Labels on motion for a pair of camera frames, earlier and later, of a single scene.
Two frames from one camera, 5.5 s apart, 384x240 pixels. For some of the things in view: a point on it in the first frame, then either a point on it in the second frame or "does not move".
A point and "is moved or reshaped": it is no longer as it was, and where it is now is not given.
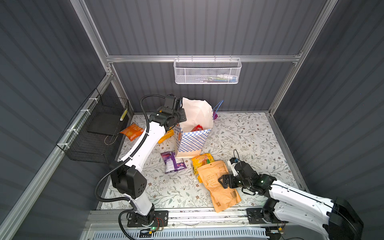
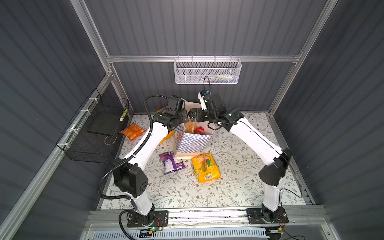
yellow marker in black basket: (123, 115) does not move
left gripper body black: (179, 117) does not move
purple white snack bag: (171, 163) does not move
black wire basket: (93, 135) does not move
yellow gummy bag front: (200, 160) does not move
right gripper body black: (235, 181) -> (202, 115)
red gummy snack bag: (197, 128) is moved or reshaped
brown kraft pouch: (222, 198) -> (190, 126)
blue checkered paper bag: (192, 135) does not move
